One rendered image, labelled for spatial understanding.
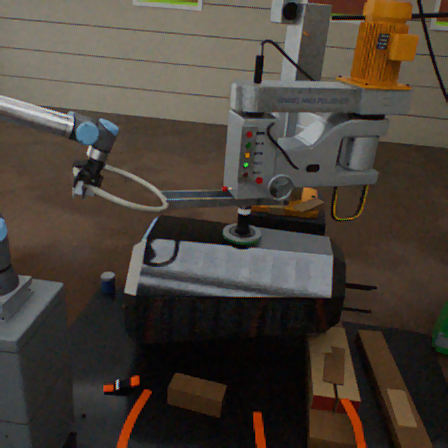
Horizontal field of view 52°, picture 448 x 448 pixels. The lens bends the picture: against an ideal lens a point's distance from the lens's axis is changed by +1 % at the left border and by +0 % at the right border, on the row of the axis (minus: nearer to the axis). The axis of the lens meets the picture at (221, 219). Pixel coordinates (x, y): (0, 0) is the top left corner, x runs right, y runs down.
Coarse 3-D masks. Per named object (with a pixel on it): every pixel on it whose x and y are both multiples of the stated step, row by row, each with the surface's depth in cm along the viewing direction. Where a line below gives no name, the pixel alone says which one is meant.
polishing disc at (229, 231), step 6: (228, 228) 263; (234, 228) 263; (252, 228) 265; (228, 234) 256; (234, 234) 256; (252, 234) 258; (258, 234) 258; (240, 240) 251; (246, 240) 251; (252, 240) 252
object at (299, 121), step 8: (272, 112) 305; (280, 112) 299; (296, 112) 294; (304, 112) 287; (312, 112) 282; (320, 112) 283; (328, 112) 285; (280, 120) 300; (296, 120) 296; (304, 120) 288; (312, 120) 281; (280, 128) 302; (288, 128) 299; (296, 128) 297; (304, 128) 288; (280, 136) 304; (288, 136) 301
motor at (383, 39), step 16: (368, 0) 230; (384, 0) 221; (368, 16) 229; (384, 16) 222; (400, 16) 222; (368, 32) 229; (384, 32) 227; (400, 32) 226; (368, 48) 231; (384, 48) 225; (400, 48) 223; (416, 48) 226; (368, 64) 234; (384, 64) 231; (400, 64) 237; (352, 80) 244; (368, 80) 236; (384, 80) 234
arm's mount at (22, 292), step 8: (24, 280) 190; (24, 288) 188; (0, 296) 178; (8, 296) 178; (16, 296) 183; (24, 296) 189; (0, 304) 173; (8, 304) 178; (16, 304) 184; (0, 312) 175; (8, 312) 178; (0, 320) 176
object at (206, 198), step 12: (168, 192) 241; (180, 192) 244; (192, 192) 246; (204, 192) 248; (216, 192) 250; (228, 192) 253; (276, 192) 260; (180, 204) 234; (192, 204) 236; (204, 204) 239; (216, 204) 241; (228, 204) 243; (240, 204) 245; (252, 204) 248; (264, 204) 250; (276, 204) 252
